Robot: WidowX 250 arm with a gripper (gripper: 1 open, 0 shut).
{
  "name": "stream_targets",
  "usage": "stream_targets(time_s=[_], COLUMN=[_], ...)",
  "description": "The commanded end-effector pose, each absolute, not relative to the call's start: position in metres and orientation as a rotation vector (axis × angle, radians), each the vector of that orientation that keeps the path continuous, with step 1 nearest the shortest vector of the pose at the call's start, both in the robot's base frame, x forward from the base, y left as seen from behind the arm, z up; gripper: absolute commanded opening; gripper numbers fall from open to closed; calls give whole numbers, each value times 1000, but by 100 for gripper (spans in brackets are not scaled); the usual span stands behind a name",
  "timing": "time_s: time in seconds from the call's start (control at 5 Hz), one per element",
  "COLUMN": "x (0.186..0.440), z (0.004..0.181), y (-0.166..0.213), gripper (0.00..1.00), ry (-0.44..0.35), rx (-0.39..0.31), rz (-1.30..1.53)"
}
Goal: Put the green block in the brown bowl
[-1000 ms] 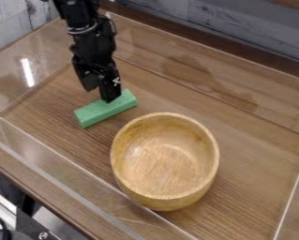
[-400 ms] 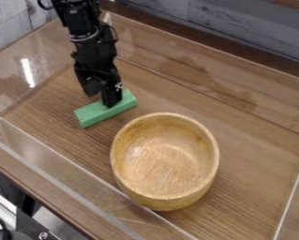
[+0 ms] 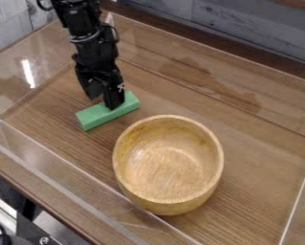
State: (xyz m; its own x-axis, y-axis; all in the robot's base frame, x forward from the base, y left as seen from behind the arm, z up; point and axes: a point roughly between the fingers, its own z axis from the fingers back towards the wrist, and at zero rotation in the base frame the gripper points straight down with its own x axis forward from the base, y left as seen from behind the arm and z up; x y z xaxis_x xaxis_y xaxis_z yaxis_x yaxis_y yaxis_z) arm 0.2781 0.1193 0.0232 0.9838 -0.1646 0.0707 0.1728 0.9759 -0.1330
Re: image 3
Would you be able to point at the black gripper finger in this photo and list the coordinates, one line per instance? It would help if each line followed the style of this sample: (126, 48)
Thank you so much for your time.
(114, 91)
(90, 82)

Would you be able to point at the brown wooden bowl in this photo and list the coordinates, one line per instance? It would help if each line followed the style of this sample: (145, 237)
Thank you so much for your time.
(168, 162)

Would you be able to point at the green rectangular block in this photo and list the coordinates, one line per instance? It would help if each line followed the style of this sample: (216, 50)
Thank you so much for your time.
(98, 114)

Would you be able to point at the black metal frame bracket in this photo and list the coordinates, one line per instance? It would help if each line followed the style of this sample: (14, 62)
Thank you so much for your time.
(30, 234)

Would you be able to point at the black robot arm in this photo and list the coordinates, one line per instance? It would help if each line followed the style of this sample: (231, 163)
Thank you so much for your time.
(77, 13)

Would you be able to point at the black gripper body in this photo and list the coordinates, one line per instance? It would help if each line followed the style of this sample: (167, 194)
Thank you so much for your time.
(97, 53)

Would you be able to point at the clear acrylic tray walls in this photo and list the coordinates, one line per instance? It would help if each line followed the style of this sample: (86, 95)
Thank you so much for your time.
(244, 93)

